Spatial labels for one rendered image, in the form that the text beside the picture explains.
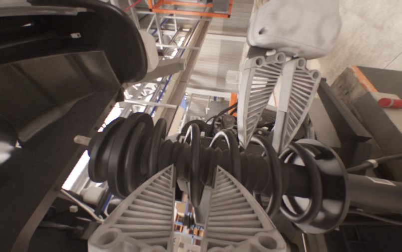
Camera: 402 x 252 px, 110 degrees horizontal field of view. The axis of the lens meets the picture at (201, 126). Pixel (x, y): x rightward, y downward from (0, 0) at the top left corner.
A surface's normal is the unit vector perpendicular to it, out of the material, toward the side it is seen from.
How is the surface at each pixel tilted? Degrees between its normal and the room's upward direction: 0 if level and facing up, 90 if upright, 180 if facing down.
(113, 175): 96
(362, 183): 96
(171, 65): 127
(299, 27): 104
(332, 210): 7
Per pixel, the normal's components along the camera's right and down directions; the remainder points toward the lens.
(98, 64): 0.32, 0.76
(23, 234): 1.00, 0.04
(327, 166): -0.98, -0.18
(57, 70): 0.60, 0.65
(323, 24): 0.13, 0.31
